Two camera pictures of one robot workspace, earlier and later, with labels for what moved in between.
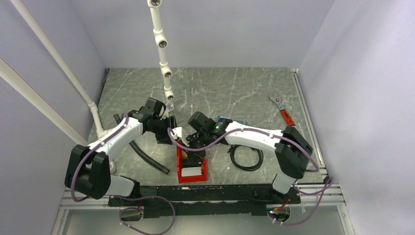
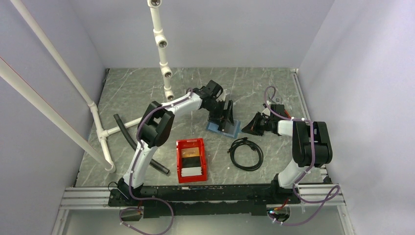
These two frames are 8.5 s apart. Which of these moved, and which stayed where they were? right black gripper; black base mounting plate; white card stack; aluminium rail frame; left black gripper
Moved: left black gripper; right black gripper
Stayed: black base mounting plate; aluminium rail frame; white card stack
